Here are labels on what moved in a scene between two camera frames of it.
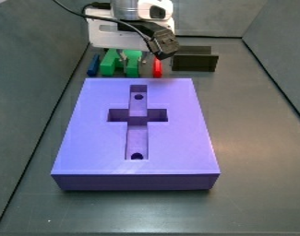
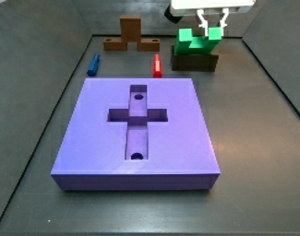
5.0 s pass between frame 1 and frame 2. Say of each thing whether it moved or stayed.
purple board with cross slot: stayed
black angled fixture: stayed
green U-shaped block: moved
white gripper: moved
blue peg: stayed
